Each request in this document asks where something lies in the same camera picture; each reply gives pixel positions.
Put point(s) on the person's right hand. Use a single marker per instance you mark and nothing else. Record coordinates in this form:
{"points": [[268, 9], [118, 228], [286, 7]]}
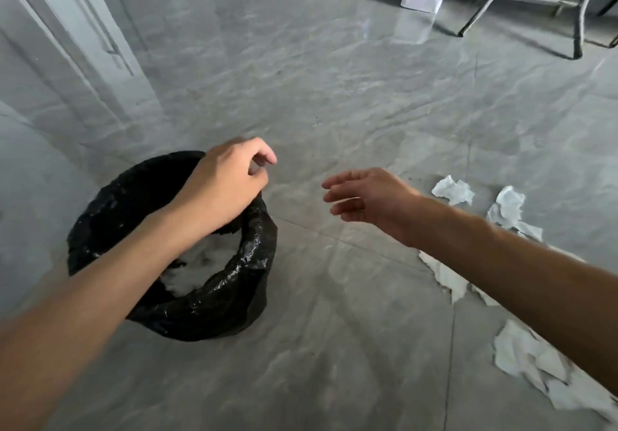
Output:
{"points": [[381, 201]]}

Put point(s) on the person's left hand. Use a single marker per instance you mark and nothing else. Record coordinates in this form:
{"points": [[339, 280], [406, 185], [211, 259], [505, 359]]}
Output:
{"points": [[217, 189]]}

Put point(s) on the person's left thumb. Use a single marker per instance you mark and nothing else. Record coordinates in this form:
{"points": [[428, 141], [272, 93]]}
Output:
{"points": [[259, 179]]}

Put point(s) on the person's right fingers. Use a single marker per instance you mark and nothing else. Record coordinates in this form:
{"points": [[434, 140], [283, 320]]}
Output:
{"points": [[345, 194]]}

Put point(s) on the person's left forearm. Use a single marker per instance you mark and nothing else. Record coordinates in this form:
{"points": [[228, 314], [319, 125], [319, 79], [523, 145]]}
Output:
{"points": [[87, 290]]}

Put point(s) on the person's right forearm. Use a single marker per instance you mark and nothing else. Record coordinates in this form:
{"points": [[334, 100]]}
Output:
{"points": [[531, 286]]}

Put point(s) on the small crumpled white paper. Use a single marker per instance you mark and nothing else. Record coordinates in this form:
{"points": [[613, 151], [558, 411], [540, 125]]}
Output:
{"points": [[453, 190]]}

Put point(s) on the white tissue waste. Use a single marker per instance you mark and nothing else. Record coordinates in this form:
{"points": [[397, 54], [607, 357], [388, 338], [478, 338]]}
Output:
{"points": [[198, 271]]}

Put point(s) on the bin with black bag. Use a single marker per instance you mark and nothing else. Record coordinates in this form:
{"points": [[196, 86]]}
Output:
{"points": [[231, 295]]}

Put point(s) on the torn flat white paper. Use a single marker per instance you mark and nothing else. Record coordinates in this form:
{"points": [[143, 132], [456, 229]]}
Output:
{"points": [[446, 276]]}

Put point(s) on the tall crumpled white paper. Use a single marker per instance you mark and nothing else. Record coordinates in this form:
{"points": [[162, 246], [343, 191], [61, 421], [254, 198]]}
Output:
{"points": [[509, 208]]}

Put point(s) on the small torn paper scrap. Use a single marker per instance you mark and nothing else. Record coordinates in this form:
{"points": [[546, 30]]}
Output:
{"points": [[485, 296]]}

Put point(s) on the large crumpled white paper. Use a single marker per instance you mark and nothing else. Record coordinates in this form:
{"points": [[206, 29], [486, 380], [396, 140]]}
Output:
{"points": [[526, 356]]}

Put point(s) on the white door frame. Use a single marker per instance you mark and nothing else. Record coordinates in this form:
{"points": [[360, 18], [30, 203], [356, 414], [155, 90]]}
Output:
{"points": [[72, 35]]}

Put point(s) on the grey metal chair frame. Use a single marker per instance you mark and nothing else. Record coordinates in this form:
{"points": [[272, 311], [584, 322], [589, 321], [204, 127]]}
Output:
{"points": [[579, 6]]}

